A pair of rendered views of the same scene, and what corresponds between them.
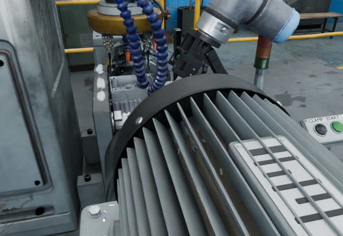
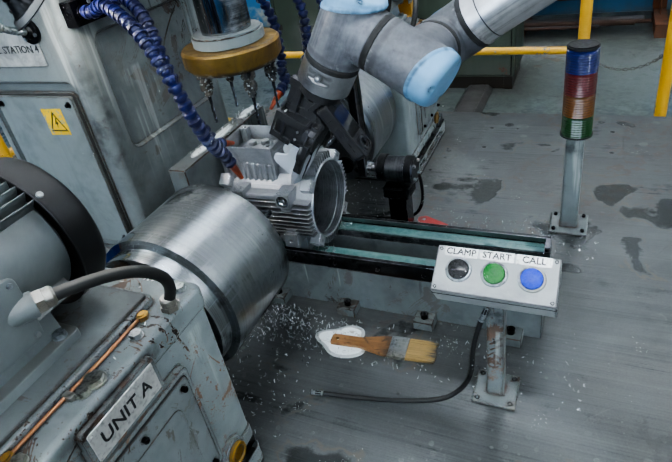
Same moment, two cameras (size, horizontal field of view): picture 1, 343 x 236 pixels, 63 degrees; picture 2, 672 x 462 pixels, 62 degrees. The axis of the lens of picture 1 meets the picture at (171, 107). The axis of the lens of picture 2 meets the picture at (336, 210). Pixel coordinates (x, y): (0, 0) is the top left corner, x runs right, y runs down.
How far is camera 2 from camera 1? 0.68 m
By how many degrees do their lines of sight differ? 35
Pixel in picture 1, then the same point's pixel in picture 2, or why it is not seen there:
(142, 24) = (221, 66)
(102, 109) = (180, 168)
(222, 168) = not seen: outside the picture
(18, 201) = not seen: hidden behind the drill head
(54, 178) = not seen: hidden behind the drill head
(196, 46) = (299, 99)
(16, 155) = (100, 201)
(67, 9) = not seen: outside the picture
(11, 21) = (68, 65)
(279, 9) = (396, 53)
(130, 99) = (241, 160)
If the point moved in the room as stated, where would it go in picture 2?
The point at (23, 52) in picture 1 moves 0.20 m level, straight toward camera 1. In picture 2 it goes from (83, 96) to (15, 149)
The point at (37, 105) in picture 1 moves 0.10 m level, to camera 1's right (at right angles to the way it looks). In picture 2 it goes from (106, 153) to (139, 161)
